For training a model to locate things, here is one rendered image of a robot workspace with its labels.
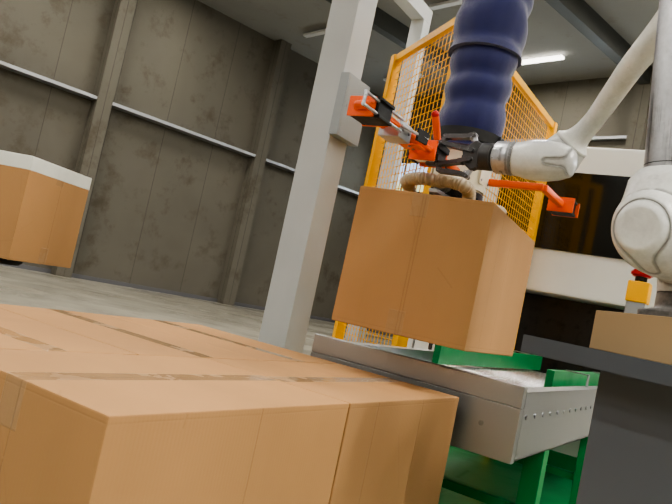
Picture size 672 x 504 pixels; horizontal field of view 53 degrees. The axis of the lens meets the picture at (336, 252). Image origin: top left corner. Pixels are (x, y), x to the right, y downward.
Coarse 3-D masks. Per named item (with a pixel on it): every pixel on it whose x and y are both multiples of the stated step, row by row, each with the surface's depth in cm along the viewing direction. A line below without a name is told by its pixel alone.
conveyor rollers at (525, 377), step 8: (456, 368) 281; (464, 368) 297; (472, 368) 305; (480, 368) 313; (488, 368) 329; (496, 368) 344; (504, 368) 360; (488, 376) 274; (496, 376) 289; (504, 376) 297; (512, 376) 305; (520, 376) 320; (528, 376) 335; (536, 376) 351; (544, 376) 366; (520, 384) 267; (528, 384) 282; (536, 384) 289
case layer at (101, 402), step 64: (0, 320) 144; (64, 320) 167; (128, 320) 199; (0, 384) 95; (64, 384) 95; (128, 384) 105; (192, 384) 116; (256, 384) 131; (320, 384) 150; (384, 384) 176; (0, 448) 93; (64, 448) 86; (128, 448) 86; (192, 448) 96; (256, 448) 109; (320, 448) 126; (384, 448) 149; (448, 448) 182
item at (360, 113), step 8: (352, 96) 163; (360, 96) 161; (368, 96) 160; (376, 96) 159; (352, 104) 162; (376, 104) 160; (352, 112) 162; (360, 112) 161; (368, 112) 159; (360, 120) 165; (368, 120) 163; (376, 120) 162
